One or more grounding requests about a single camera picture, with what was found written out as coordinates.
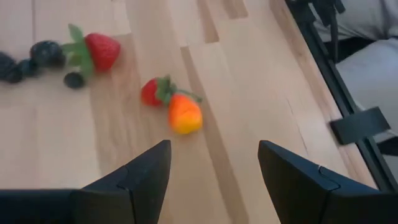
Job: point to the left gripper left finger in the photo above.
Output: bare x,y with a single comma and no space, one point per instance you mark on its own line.
109,199

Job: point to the small orange toy fruit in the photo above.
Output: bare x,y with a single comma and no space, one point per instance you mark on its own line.
185,116

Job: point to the red toy strawberry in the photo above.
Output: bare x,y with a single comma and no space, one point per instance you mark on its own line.
102,51

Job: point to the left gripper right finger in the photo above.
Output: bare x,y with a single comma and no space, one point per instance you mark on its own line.
311,199

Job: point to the tiny toy blackberry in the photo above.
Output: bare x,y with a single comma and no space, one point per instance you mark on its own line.
74,80

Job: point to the black aluminium table frame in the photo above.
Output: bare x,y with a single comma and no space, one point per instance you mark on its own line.
357,124

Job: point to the small strawberry with green leaves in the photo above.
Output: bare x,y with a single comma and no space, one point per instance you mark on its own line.
150,92

